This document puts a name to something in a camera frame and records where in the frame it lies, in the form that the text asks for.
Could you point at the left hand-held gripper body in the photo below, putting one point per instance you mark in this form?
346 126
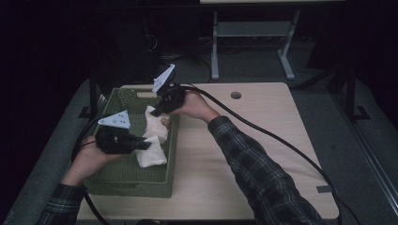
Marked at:
114 140

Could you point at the person's right hand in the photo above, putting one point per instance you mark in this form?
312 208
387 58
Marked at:
197 108

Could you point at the white towel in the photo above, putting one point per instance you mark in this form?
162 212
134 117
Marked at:
155 150

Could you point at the grey tape strip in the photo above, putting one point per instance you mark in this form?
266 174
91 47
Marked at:
324 189

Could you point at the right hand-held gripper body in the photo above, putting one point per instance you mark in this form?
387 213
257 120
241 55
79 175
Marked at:
172 97

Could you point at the person's left hand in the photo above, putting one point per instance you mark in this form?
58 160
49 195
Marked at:
87 159

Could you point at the green woven basket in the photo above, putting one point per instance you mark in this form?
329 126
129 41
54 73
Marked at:
137 175

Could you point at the black metal stand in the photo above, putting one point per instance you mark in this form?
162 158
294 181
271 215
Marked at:
93 93
350 93

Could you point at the white metal table frame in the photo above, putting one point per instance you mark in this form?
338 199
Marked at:
252 29

